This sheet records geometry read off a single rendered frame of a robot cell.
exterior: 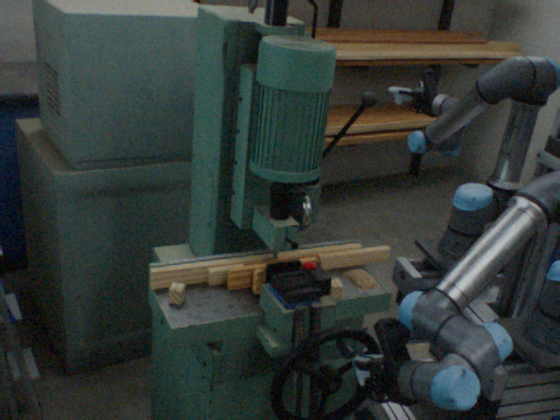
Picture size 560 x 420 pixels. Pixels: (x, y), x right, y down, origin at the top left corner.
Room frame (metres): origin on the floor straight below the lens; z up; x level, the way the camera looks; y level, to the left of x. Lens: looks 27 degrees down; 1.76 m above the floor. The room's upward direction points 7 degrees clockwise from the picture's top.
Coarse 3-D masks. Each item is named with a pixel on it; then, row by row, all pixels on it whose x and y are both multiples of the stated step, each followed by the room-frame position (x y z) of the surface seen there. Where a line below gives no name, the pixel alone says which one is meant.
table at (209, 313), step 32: (160, 288) 1.35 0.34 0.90; (192, 288) 1.37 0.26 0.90; (224, 288) 1.39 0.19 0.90; (352, 288) 1.48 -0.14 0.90; (384, 288) 1.50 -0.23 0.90; (160, 320) 1.27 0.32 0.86; (192, 320) 1.24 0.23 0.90; (224, 320) 1.26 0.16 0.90; (256, 320) 1.30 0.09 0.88; (288, 352) 1.24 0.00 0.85
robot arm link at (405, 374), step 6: (414, 360) 1.00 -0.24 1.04; (420, 360) 1.00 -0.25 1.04; (402, 366) 0.99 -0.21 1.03; (408, 366) 0.98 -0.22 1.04; (414, 366) 0.97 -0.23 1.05; (402, 372) 0.98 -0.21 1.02; (408, 372) 0.96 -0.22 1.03; (402, 378) 0.97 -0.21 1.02; (408, 378) 0.95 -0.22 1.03; (402, 384) 0.96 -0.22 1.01; (408, 384) 0.95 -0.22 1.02; (402, 390) 0.96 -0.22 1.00; (408, 390) 0.95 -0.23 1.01; (408, 396) 0.95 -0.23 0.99
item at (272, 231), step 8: (256, 208) 1.54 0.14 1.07; (264, 208) 1.54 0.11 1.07; (256, 216) 1.54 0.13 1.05; (264, 216) 1.49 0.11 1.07; (256, 224) 1.53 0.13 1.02; (264, 224) 1.49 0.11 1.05; (272, 224) 1.45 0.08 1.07; (280, 224) 1.45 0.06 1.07; (288, 224) 1.46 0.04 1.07; (296, 224) 1.47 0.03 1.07; (256, 232) 1.53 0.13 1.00; (264, 232) 1.48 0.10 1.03; (272, 232) 1.44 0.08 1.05; (280, 232) 1.44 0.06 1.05; (288, 232) 1.45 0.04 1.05; (296, 232) 1.47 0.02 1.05; (264, 240) 1.48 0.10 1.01; (272, 240) 1.44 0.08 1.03; (280, 240) 1.44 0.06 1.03; (296, 240) 1.47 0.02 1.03; (272, 248) 1.44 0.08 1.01; (280, 248) 1.45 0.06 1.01; (288, 248) 1.46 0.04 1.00
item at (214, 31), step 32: (224, 32) 1.60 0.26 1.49; (224, 64) 1.60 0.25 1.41; (224, 96) 1.60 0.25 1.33; (224, 128) 1.61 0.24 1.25; (192, 160) 1.77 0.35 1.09; (224, 160) 1.61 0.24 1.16; (192, 192) 1.76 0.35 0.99; (224, 192) 1.61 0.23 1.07; (192, 224) 1.76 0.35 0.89; (224, 224) 1.61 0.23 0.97
